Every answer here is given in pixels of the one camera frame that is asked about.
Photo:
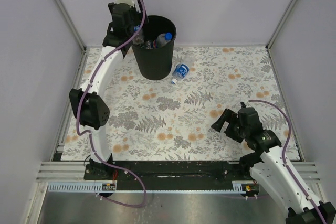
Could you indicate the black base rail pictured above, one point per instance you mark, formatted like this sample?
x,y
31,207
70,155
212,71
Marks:
x,y
171,175

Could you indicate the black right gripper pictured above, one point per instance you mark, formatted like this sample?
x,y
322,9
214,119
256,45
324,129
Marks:
x,y
230,117

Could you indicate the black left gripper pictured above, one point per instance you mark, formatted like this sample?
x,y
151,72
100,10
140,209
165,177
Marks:
x,y
138,16

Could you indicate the Pepsi bottle blue cap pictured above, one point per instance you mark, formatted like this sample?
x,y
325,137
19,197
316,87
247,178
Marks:
x,y
162,40

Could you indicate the black plastic bin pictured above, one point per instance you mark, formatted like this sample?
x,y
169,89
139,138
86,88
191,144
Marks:
x,y
156,64

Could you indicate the blue label bottle white cap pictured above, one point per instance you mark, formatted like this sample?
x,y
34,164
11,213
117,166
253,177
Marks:
x,y
182,68

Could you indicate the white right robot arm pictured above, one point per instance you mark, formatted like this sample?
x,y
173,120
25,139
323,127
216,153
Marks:
x,y
272,169

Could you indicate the clear bottle red cap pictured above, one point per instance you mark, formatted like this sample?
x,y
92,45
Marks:
x,y
148,44

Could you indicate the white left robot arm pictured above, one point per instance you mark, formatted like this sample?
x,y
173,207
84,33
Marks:
x,y
88,106

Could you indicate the white slotted cable duct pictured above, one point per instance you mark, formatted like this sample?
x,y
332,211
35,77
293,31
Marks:
x,y
67,187

